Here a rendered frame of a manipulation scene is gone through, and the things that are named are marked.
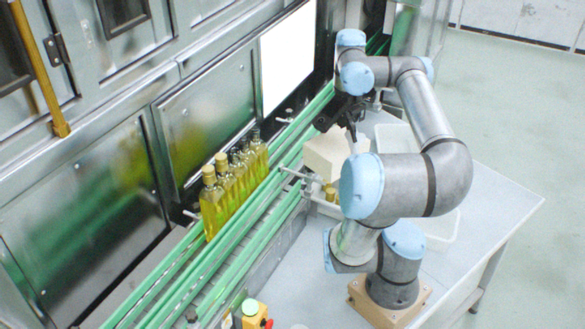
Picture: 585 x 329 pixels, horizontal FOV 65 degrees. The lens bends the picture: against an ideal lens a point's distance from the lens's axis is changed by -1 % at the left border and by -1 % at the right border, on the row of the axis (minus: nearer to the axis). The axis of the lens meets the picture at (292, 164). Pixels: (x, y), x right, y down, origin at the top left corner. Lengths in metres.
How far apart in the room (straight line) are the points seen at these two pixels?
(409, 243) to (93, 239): 0.78
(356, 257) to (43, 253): 0.71
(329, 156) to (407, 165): 0.54
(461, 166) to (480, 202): 1.00
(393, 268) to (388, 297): 0.12
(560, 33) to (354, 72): 3.95
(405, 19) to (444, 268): 1.03
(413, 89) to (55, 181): 0.80
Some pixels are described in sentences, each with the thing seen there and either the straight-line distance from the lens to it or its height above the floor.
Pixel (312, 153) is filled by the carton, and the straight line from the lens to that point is 1.35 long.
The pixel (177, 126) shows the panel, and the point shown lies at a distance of 1.30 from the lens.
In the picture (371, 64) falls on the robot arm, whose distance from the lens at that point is 1.13.
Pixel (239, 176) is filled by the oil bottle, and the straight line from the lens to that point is 1.34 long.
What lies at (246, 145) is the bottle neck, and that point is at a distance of 1.36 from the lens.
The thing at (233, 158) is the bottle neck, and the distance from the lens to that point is 1.32.
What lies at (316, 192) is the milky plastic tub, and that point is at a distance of 1.69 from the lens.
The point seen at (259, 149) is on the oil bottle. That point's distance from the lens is 1.41.
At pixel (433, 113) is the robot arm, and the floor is 1.43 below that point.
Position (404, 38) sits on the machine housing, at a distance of 2.09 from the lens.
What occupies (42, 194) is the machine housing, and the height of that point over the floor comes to 1.28.
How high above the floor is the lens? 1.96
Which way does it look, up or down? 40 degrees down
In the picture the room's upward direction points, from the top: straight up
